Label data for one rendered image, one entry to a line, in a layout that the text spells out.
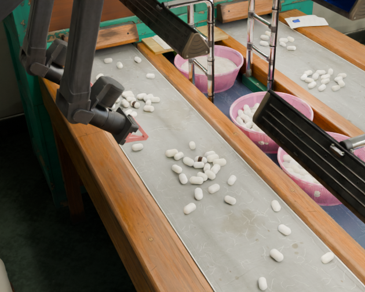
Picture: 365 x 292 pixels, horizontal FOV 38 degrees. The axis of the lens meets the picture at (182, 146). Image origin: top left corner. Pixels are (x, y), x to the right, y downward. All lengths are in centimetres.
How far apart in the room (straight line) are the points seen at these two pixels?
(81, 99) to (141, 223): 33
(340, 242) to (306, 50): 111
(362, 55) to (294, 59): 25
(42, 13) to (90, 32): 42
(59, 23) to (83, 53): 95
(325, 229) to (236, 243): 22
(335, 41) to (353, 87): 34
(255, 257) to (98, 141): 63
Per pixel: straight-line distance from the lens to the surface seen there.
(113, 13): 219
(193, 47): 143
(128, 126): 136
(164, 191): 144
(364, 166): 95
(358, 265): 126
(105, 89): 131
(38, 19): 158
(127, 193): 141
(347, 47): 222
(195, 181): 145
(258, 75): 203
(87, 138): 164
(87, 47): 120
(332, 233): 132
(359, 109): 185
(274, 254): 126
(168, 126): 171
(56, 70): 168
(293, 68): 208
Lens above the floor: 166
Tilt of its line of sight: 35 degrees down
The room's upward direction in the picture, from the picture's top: 2 degrees counter-clockwise
